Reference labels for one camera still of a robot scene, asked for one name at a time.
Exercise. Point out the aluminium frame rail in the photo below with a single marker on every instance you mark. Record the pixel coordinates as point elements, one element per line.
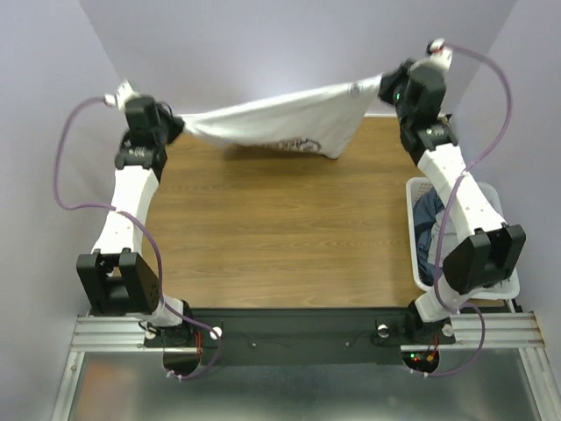
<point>501,331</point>
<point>136,181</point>

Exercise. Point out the aluminium frame rail left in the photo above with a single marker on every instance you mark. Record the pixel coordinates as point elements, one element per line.
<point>136,181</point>

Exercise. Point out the aluminium frame rail front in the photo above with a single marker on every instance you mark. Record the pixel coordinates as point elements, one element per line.
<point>501,331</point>

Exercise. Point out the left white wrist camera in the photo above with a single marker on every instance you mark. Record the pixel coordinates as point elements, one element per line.
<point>124,93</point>

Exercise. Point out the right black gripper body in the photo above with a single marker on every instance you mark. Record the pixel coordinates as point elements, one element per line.
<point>388,83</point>

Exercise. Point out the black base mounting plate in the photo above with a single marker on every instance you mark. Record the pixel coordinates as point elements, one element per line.
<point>306,336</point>

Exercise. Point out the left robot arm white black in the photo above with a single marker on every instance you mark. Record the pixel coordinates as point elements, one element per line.
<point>115,276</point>

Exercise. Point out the navy blue tank top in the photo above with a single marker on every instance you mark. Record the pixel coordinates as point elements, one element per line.
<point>425,213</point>

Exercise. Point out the white plastic laundry basket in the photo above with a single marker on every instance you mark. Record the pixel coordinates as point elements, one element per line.
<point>418,186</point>

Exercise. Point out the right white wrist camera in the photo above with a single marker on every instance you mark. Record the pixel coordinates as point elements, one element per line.
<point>439,55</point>

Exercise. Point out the grey tank top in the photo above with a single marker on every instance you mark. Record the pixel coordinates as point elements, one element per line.
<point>443,241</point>

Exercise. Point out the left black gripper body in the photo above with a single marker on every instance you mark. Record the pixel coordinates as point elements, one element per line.
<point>171,129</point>

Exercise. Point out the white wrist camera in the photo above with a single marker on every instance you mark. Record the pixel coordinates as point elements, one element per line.
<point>124,93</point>
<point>439,55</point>

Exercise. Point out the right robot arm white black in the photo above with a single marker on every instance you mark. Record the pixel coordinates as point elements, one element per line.
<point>488,247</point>

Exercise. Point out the white graphic tank top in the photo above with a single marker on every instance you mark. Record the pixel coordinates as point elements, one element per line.
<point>321,121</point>

